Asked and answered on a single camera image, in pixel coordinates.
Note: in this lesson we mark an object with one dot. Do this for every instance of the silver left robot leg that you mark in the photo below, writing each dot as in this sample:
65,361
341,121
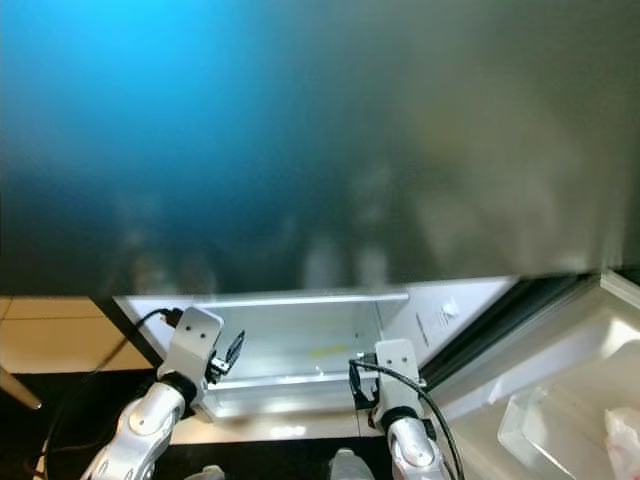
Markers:
205,473

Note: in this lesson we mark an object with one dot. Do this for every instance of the white fridge compartment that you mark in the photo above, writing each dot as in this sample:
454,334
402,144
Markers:
300,340

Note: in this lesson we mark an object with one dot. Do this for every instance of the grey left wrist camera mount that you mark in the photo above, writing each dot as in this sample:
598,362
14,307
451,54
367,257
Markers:
195,345

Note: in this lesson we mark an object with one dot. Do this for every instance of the silver robot leg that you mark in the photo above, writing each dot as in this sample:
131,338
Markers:
350,465
205,473

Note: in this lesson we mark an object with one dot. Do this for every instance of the white plastic bag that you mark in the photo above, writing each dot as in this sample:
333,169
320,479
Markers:
625,435

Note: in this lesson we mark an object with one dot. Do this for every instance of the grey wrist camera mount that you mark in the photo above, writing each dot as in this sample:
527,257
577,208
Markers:
195,345
398,375

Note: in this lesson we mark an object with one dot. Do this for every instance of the silver right robot leg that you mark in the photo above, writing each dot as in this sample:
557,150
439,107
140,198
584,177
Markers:
350,465

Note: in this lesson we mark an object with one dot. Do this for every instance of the clear plastic fridge bin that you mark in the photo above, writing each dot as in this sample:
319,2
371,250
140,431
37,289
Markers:
560,430

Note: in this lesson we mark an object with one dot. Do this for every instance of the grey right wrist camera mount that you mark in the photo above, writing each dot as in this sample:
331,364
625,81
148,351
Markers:
398,375

